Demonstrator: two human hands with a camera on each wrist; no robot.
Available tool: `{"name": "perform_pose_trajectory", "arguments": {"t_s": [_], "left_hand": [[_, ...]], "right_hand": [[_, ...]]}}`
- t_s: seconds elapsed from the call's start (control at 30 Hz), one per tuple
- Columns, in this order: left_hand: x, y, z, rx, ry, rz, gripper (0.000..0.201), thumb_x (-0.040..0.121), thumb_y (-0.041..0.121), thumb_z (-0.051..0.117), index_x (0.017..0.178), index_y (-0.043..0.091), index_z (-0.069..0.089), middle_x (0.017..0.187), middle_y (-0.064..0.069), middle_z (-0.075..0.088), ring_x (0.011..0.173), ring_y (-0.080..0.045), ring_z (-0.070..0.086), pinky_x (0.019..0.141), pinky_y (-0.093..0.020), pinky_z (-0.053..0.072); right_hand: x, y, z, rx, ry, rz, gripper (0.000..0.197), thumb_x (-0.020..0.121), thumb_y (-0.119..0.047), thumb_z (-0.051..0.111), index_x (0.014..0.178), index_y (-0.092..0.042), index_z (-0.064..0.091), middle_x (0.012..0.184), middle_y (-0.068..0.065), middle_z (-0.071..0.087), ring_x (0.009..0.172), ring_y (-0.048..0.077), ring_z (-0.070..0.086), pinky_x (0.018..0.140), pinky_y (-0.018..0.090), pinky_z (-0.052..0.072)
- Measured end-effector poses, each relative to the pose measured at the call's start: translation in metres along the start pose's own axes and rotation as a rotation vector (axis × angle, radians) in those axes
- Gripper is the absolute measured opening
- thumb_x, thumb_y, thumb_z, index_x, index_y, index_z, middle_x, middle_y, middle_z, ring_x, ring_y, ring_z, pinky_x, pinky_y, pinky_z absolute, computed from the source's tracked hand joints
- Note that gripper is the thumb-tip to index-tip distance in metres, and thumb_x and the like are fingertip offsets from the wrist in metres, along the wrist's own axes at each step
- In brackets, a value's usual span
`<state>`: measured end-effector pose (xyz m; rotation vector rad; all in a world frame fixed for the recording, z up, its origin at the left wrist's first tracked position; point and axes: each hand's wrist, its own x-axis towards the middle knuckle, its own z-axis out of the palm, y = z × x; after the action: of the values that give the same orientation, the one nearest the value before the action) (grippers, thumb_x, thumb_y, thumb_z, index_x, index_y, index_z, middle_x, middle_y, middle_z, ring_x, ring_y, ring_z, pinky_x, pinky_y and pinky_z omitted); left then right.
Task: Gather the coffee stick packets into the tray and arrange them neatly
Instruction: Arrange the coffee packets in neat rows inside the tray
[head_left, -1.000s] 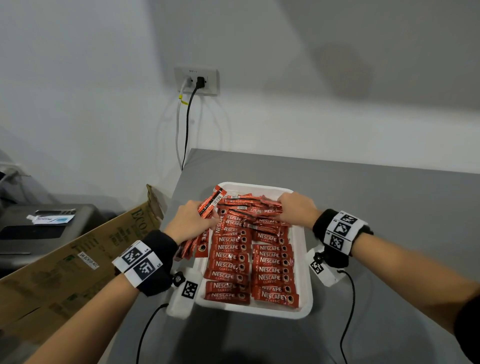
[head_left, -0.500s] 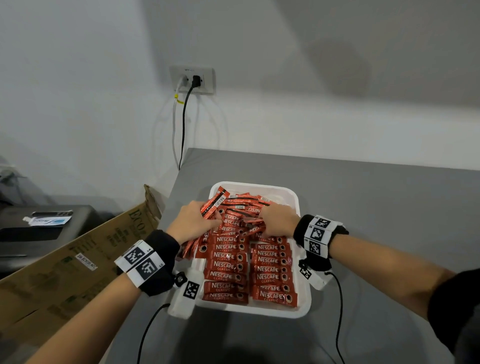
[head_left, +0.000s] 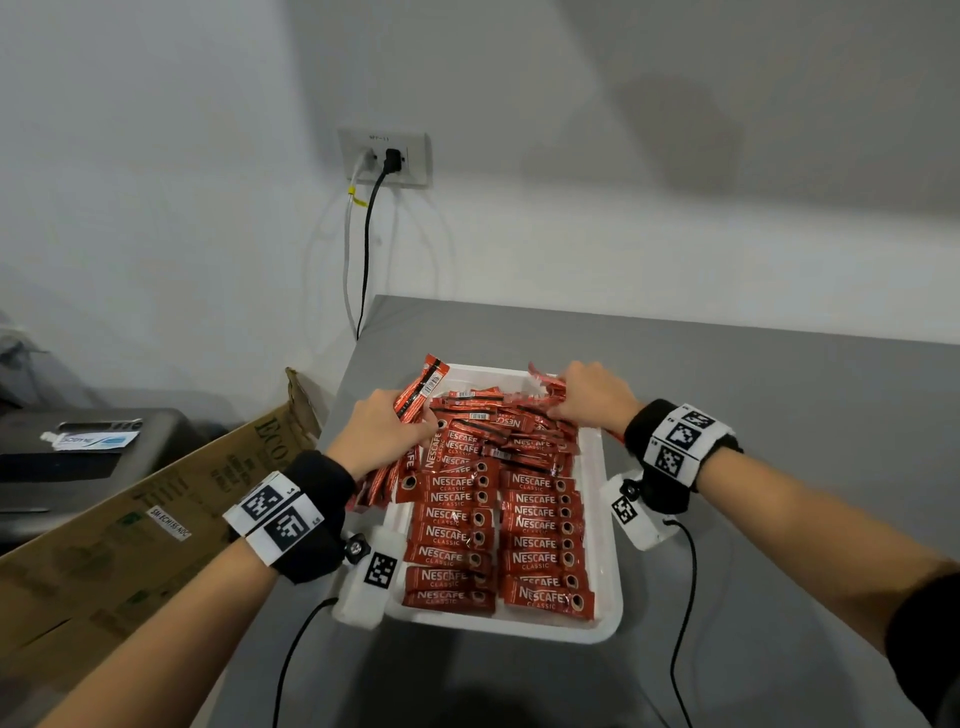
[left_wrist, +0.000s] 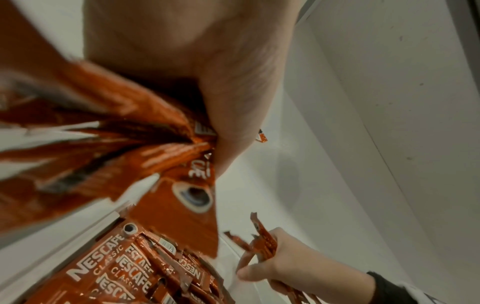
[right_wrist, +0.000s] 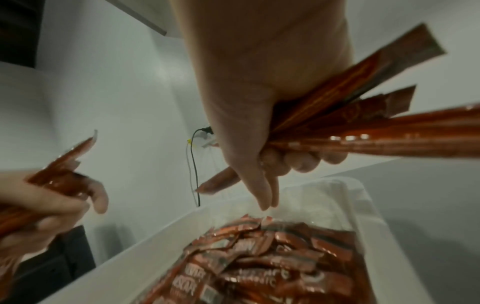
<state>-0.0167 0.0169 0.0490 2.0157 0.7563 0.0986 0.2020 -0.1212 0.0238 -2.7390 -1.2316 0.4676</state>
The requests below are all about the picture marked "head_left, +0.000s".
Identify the dark grey printer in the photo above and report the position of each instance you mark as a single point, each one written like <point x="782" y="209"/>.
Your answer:
<point x="90" y="480"/>

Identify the black left wristband with markers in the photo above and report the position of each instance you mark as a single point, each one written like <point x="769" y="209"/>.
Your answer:
<point x="319" y="487"/>

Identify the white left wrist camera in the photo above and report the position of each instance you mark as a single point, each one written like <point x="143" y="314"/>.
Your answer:
<point x="360" y="600"/>

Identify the white and blue packet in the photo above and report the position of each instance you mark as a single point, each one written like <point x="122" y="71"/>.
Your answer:
<point x="90" y="441"/>

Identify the black right wristband with markers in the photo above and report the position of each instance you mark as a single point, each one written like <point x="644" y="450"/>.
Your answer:
<point x="645" y="427"/>

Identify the grey wall socket plate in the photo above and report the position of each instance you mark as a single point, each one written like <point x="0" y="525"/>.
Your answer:
<point x="416" y="157"/>

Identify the white plastic tray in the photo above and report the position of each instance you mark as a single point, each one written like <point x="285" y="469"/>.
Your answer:
<point x="604" y="525"/>

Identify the pile of red Nescafe sachets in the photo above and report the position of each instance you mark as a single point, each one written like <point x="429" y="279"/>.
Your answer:
<point x="525" y="540"/>

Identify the flat black device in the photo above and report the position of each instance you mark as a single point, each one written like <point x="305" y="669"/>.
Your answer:
<point x="101" y="425"/>

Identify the person's right hand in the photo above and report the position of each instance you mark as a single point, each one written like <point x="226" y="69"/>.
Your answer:
<point x="600" y="397"/>

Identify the person's right forearm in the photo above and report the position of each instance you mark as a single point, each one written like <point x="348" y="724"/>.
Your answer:
<point x="810" y="547"/>

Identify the black shirt sleeve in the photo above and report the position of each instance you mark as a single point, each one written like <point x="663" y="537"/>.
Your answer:
<point x="926" y="637"/>

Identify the black wristband with markers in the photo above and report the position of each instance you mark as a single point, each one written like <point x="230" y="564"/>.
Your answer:
<point x="319" y="487"/>
<point x="645" y="427"/>

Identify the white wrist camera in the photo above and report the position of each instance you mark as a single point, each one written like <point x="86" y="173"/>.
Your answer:
<point x="360" y="600"/>
<point x="637" y="525"/>

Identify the bunch of Nescafe sachets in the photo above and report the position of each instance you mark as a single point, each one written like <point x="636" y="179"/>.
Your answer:
<point x="420" y="382"/>

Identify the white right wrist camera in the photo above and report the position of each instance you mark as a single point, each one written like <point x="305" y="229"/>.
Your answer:
<point x="637" y="525"/>

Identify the brown cardboard box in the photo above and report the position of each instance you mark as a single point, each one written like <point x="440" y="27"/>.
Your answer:
<point x="112" y="562"/>

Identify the black power plug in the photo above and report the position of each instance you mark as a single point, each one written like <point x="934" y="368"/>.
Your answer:
<point x="392" y="161"/>

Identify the person's left forearm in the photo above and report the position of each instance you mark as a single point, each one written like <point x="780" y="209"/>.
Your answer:
<point x="157" y="645"/>

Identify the person's left hand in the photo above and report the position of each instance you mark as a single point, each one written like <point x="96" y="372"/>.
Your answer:
<point x="375" y="435"/>

